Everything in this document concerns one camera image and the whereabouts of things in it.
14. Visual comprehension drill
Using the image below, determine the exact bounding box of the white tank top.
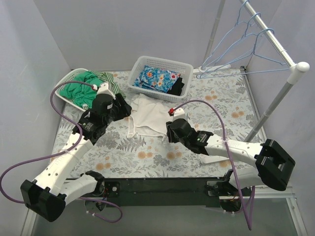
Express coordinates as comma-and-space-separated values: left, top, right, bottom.
127, 94, 171, 139

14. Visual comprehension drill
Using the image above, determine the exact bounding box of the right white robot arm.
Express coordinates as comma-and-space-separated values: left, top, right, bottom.
166, 118, 295, 191

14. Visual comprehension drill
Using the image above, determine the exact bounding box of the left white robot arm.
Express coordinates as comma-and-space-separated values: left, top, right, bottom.
20, 93, 131, 222

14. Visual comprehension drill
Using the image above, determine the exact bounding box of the green striped garment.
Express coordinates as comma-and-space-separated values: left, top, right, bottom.
90, 70, 126, 98

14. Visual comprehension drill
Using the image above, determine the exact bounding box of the green shirt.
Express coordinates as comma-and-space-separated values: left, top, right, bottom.
59, 71, 103, 110

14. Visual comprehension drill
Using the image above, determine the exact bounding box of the black cloth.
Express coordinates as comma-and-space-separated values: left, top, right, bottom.
167, 77, 185, 96

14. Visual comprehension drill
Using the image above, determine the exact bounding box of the white oval laundry basket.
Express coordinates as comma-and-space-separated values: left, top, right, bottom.
55, 68, 89, 111

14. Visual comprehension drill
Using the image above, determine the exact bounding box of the blue floral cloth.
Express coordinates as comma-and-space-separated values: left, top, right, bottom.
133, 65, 181, 93

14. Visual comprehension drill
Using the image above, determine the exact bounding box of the white rectangular basket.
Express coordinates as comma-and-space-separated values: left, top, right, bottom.
127, 56, 193, 102

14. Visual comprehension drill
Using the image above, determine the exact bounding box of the silver clothes rack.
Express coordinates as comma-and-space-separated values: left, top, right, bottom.
194, 0, 310, 165

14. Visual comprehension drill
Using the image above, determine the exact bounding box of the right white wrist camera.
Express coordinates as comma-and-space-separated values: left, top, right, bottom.
168, 108, 188, 121

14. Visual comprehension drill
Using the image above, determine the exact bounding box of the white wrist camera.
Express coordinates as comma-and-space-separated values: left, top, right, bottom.
168, 108, 188, 121
92, 82, 116, 99

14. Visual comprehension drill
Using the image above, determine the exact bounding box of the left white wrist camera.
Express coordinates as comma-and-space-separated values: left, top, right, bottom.
92, 82, 116, 99

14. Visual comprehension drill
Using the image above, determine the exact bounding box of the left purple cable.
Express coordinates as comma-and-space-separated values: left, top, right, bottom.
0, 81, 123, 223

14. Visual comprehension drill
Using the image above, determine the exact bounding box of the purple cable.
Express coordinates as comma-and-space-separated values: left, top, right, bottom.
172, 99, 256, 231
0, 81, 123, 223

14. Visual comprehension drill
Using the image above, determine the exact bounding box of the near blue wire hanger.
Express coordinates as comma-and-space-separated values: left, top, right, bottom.
196, 27, 289, 79

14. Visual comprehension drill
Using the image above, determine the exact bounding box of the blue wire hanger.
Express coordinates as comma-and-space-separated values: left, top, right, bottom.
196, 27, 289, 79
199, 0, 260, 77
194, 9, 262, 79

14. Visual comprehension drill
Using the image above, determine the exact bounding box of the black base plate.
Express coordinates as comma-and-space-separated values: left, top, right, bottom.
76, 177, 247, 209

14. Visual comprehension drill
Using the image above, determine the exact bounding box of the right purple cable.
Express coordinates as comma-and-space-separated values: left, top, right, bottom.
172, 99, 256, 231

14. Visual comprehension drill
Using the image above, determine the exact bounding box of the middle blue wire hanger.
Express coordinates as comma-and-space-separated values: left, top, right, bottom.
194, 9, 262, 79

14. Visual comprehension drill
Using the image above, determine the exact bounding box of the far blue wire hanger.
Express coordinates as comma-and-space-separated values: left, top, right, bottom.
199, 0, 260, 77

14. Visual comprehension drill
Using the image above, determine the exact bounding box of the aluminium frame rail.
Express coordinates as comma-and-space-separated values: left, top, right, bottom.
22, 187, 307, 236

